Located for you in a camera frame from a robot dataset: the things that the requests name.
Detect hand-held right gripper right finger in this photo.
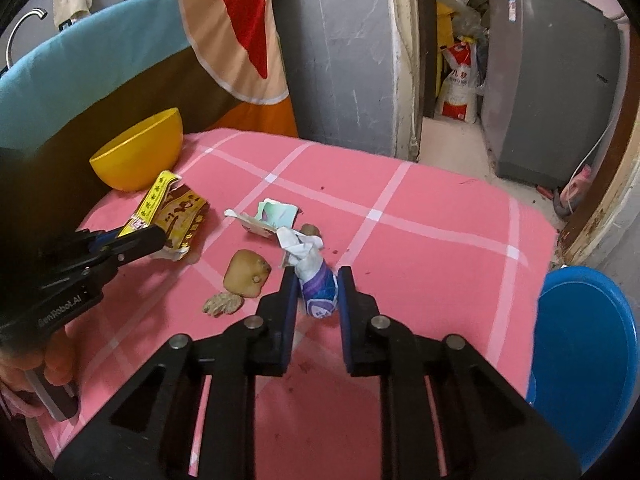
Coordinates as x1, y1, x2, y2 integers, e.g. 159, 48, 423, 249
336, 265, 583, 480

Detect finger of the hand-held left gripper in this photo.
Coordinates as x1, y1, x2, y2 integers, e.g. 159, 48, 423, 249
75, 227, 124, 252
101, 224, 167, 267

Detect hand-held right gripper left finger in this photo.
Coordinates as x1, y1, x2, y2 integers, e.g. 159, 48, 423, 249
52, 266, 300, 480

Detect yellow brown snack wrapper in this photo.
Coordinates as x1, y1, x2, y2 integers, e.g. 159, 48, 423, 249
117, 170, 210, 263

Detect purple white twisted wrapper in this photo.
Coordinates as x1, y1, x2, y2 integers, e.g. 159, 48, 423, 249
276, 226, 340, 320

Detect small ginger piece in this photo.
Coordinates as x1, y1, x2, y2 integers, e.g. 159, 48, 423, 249
202, 292, 245, 319

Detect brown potato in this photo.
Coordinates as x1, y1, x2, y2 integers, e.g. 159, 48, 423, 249
222, 249, 273, 295

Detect green white paper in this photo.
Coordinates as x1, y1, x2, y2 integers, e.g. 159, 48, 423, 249
224, 198, 301, 237

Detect blue plastic bucket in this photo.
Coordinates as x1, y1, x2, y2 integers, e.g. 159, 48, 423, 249
526, 266, 640, 472

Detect person's left hand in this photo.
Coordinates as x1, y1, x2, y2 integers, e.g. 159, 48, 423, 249
0, 331, 77, 392

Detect pink checked tablecloth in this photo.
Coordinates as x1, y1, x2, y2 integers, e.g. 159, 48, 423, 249
37, 127, 559, 480

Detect yellow bowl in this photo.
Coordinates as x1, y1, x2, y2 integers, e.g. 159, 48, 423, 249
89, 107, 184, 192

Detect blue brown striped towel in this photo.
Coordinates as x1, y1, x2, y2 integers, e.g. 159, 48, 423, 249
0, 0, 300, 201

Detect silver faucet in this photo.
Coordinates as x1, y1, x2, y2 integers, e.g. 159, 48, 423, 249
4, 7, 49, 69

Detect white red sack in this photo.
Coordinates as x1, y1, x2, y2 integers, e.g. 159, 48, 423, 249
434, 40, 482, 125

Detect pink shoe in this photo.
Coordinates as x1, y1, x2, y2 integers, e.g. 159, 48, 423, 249
559, 164, 594, 212

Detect yellow plastic container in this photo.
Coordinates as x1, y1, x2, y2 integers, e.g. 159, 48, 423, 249
434, 2, 457, 102

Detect grey washing machine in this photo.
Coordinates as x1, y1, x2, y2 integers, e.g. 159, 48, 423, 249
480, 0, 624, 191

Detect clear plastic bags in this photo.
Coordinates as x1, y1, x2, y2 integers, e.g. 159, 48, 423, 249
449, 0, 492, 47

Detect wooden door frame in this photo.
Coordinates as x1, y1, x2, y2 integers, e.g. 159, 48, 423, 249
382, 0, 640, 267

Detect white washing machine cable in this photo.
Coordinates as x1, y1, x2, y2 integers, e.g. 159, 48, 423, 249
564, 110, 623, 211

